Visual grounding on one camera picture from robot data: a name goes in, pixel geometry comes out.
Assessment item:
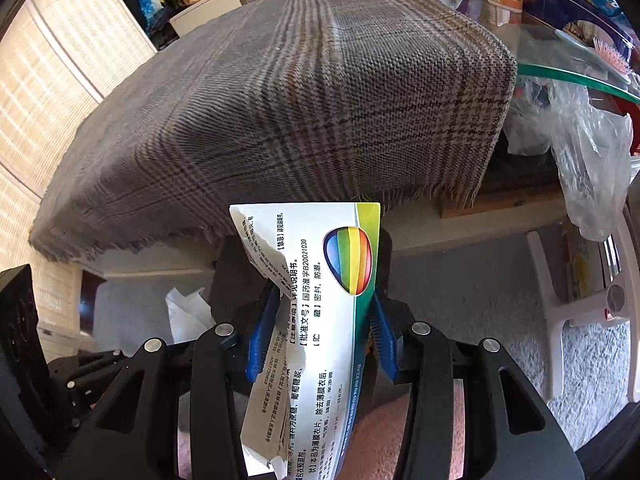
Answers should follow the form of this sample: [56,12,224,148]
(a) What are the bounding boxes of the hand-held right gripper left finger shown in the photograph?
[55,280,282,480]

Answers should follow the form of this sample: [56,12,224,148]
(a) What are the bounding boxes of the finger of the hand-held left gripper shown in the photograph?
[46,349,132,433]

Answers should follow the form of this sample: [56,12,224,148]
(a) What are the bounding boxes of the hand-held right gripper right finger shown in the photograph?
[367,287,586,480]

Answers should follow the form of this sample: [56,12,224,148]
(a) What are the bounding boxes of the white rainbow logo medicine box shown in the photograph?
[229,201,385,480]

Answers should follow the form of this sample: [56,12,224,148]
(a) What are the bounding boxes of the crumpled white paper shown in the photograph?
[166,286,217,333]

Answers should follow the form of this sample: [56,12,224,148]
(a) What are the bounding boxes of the grey rug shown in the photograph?
[92,220,640,453]

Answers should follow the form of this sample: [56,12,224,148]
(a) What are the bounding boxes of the white plastic stool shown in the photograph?
[525,210,640,403]

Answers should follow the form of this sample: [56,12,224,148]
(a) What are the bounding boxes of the grey plaid blanket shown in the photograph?
[29,0,518,263]

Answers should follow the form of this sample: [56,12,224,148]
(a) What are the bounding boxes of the clear plastic bag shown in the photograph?
[504,79,634,242]

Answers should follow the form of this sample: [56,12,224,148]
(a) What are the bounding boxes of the glass table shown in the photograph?
[392,0,640,221]

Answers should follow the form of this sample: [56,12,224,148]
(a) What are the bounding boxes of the pink hairbrush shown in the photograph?
[591,35,632,77]

